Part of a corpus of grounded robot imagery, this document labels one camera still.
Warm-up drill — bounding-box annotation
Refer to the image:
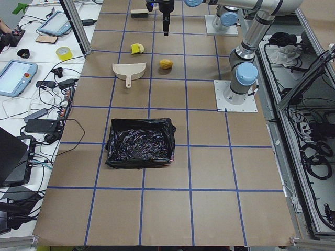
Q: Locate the blue teach pendant far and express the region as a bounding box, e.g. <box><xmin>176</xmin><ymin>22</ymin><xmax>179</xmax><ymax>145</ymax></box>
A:
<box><xmin>37</xmin><ymin>11</ymin><xmax>71</xmax><ymax>37</ymax></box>

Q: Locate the yellow paper ball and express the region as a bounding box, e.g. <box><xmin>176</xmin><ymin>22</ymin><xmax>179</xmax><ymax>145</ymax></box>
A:
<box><xmin>159</xmin><ymin>59</ymin><xmax>173</xmax><ymax>70</ymax></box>

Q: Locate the black lined trash bin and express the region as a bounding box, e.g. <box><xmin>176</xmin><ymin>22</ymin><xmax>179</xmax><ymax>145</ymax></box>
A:
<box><xmin>105</xmin><ymin>118</ymin><xmax>176</xmax><ymax>169</ymax></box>

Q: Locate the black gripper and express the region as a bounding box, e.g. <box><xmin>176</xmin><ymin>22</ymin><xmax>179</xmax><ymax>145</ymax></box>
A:
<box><xmin>146</xmin><ymin>0</ymin><xmax>174</xmax><ymax>36</ymax></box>

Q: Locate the wooden hand brush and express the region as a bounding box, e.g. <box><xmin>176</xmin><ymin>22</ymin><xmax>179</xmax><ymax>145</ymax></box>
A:
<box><xmin>130</xmin><ymin>6</ymin><xmax>159</xmax><ymax>18</ymax></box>

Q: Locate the aluminium frame post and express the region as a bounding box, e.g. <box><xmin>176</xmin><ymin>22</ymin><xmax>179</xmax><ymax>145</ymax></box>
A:
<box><xmin>60</xmin><ymin>0</ymin><xmax>92</xmax><ymax>56</ymax></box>

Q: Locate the small black adapter brick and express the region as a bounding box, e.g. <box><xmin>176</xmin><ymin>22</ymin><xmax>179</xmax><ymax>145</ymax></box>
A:
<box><xmin>81</xmin><ymin>19</ymin><xmax>96</xmax><ymax>26</ymax></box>

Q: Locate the beige plastic dustpan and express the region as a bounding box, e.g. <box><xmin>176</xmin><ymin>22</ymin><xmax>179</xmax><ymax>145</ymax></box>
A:
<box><xmin>112</xmin><ymin>62</ymin><xmax>147</xmax><ymax>88</ymax></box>

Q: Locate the white crumpled cloth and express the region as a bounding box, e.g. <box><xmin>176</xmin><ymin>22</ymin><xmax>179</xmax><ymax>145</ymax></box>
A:
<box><xmin>269</xmin><ymin>45</ymin><xmax>303</xmax><ymax>67</ymax></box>

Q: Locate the yellow sponge piece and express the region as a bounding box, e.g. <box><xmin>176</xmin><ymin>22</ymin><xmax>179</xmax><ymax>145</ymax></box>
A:
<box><xmin>131</xmin><ymin>43</ymin><xmax>145</xmax><ymax>54</ymax></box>

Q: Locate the yellow tape roll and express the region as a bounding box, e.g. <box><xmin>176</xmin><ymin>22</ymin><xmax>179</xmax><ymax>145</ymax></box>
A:
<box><xmin>56</xmin><ymin>46</ymin><xmax>73</xmax><ymax>61</ymax></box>

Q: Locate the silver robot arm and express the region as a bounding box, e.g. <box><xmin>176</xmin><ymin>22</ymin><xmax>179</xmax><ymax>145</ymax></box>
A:
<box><xmin>212</xmin><ymin>5</ymin><xmax>239</xmax><ymax>30</ymax></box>
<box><xmin>185</xmin><ymin>0</ymin><xmax>302</xmax><ymax>105</ymax></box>

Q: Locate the black power adapter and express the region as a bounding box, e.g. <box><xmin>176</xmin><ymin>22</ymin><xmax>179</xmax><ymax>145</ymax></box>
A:
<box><xmin>25</xmin><ymin>119</ymin><xmax>60</xmax><ymax>133</ymax></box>

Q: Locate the black laptop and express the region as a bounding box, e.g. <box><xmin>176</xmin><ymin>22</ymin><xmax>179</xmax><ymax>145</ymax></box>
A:
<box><xmin>1</xmin><ymin>129</ymin><xmax>36</xmax><ymax>188</ymax></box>

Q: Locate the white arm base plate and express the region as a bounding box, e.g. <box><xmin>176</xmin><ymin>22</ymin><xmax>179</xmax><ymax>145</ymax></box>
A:
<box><xmin>214</xmin><ymin>80</ymin><xmax>258</xmax><ymax>113</ymax></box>
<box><xmin>205</xmin><ymin>15</ymin><xmax>238</xmax><ymax>36</ymax></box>

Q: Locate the blue teach pendant near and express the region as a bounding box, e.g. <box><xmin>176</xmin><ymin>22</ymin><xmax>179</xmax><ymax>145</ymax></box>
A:
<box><xmin>1</xmin><ymin>60</ymin><xmax>38</xmax><ymax>97</ymax></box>

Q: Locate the blue teach pendant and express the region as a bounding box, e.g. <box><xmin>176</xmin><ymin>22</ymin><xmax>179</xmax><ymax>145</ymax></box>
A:
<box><xmin>37</xmin><ymin>11</ymin><xmax>71</xmax><ymax>37</ymax></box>
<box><xmin>1</xmin><ymin>60</ymin><xmax>38</xmax><ymax>97</ymax></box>

